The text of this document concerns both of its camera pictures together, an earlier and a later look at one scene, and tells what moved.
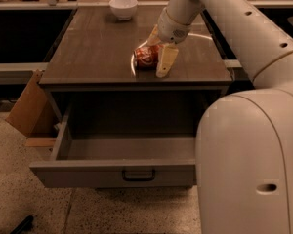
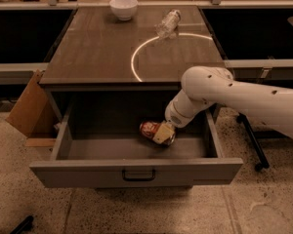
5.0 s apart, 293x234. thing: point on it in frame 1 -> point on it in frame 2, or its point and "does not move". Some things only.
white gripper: [171, 29] -> [173, 118]
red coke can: [146, 58] -> [147, 129]
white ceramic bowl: [123, 7] does not move
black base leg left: [24, 226] does not move
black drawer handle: [139, 178] does not move
